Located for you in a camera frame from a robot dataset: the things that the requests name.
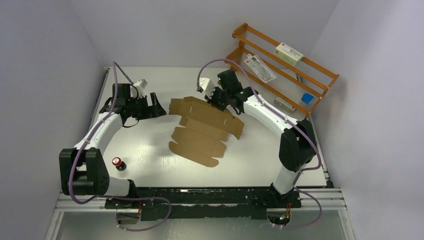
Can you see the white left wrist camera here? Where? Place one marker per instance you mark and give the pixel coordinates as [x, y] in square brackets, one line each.
[140, 86]

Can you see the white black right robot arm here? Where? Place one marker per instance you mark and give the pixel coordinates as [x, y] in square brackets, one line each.
[297, 146]

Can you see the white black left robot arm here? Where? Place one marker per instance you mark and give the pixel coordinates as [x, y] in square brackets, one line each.
[82, 168]

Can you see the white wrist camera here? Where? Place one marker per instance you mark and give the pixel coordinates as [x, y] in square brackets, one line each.
[140, 86]
[206, 86]

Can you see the orange wooden rack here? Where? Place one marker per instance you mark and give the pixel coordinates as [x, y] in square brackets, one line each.
[292, 81]

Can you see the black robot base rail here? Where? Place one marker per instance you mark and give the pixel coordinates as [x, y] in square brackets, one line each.
[200, 202]

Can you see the blue small block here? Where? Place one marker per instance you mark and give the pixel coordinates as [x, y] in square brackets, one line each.
[307, 98]

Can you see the brown cardboard box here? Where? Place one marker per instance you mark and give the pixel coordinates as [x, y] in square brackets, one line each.
[202, 130]

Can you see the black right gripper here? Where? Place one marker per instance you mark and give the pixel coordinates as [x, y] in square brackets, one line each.
[212, 101]

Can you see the clear plastic blister package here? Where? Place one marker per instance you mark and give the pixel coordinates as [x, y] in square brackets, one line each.
[260, 69]

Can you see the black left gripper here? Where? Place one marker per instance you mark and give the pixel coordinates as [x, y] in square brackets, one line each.
[154, 110]

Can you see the white green small box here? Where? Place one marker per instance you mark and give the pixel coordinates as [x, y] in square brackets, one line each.
[288, 54]

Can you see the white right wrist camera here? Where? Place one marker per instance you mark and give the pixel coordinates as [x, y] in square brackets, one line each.
[206, 86]

